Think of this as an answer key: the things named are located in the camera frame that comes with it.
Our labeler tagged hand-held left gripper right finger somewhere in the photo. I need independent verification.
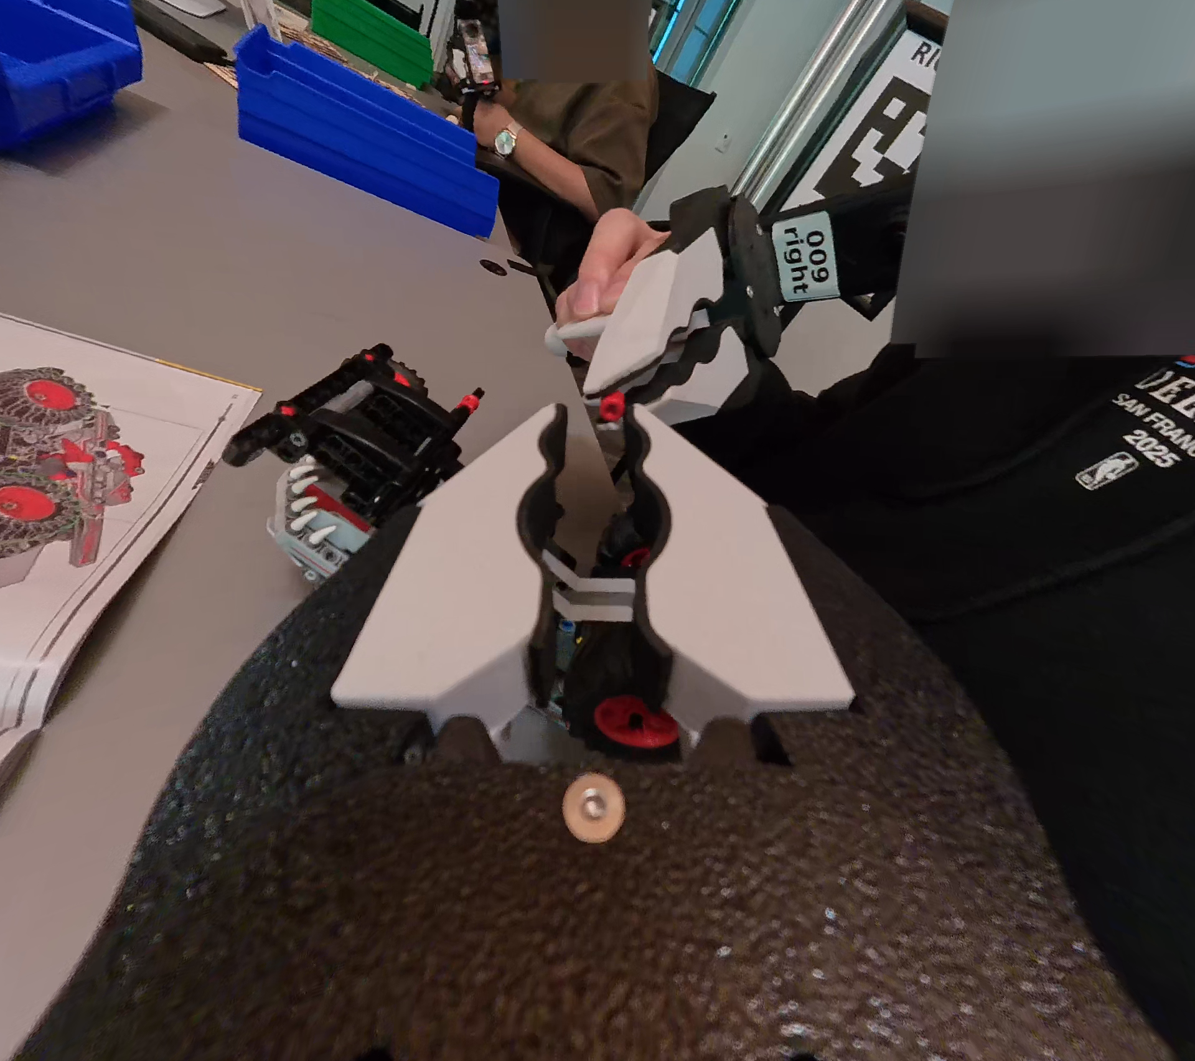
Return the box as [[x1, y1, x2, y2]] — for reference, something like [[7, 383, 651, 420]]
[[625, 410, 858, 753]]

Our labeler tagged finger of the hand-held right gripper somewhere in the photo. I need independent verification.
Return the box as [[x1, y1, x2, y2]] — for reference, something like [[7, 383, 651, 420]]
[[583, 247, 728, 398], [632, 312, 759, 429]]

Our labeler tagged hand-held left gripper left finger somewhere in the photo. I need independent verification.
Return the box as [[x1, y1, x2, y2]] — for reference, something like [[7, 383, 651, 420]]
[[330, 403, 570, 762]]

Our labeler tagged toy brick monster truck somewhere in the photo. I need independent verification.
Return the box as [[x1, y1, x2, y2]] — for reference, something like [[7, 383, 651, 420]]
[[222, 343, 687, 764]]

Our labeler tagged person's right hand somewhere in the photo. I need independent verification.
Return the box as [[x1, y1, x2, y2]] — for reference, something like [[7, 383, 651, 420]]
[[556, 207, 675, 363]]

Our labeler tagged small black wheel red hub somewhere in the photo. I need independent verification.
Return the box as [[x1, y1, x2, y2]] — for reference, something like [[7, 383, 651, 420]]
[[598, 520, 654, 572]]

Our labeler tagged black-white marker sign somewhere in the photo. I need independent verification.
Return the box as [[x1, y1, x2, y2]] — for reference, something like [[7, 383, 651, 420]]
[[783, 2, 944, 214]]

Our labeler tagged open instruction booklet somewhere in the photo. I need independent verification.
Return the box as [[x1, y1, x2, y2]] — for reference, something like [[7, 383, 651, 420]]
[[0, 312, 264, 786]]

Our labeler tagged green storage bin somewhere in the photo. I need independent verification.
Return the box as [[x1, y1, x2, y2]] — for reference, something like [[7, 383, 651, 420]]
[[310, 0, 435, 90]]

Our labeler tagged blue storage bin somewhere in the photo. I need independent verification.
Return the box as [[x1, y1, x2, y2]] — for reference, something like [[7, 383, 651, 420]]
[[235, 24, 479, 176], [0, 0, 143, 156]]

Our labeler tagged brown laser-cut sheet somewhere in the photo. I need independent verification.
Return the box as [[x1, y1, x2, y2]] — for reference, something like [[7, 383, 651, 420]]
[[191, 20, 246, 90]]

